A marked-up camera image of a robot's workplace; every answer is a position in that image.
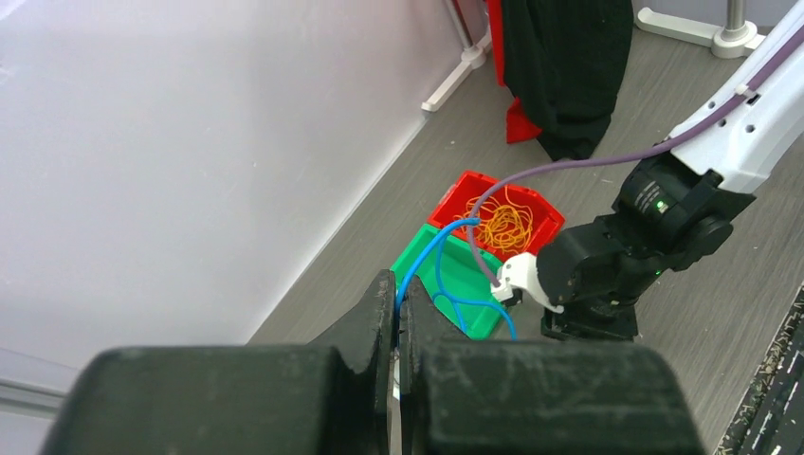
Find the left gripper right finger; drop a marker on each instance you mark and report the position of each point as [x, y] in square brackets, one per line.
[463, 396]

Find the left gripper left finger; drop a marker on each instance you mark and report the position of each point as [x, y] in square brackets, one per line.
[327, 396]

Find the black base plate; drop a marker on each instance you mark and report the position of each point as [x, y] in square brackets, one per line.
[769, 418]

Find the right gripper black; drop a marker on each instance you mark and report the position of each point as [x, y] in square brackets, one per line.
[593, 274]

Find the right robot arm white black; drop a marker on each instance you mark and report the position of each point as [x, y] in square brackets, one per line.
[679, 202]

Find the red plastic bin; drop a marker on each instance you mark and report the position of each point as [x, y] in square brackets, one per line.
[514, 219]

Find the black shirt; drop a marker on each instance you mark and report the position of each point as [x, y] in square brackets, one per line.
[566, 61]

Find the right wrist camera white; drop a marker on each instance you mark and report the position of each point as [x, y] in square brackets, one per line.
[520, 273]

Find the white clothes rack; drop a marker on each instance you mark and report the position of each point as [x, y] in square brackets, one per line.
[737, 37]

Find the green plastic bin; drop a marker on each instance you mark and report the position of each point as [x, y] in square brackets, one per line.
[454, 281]

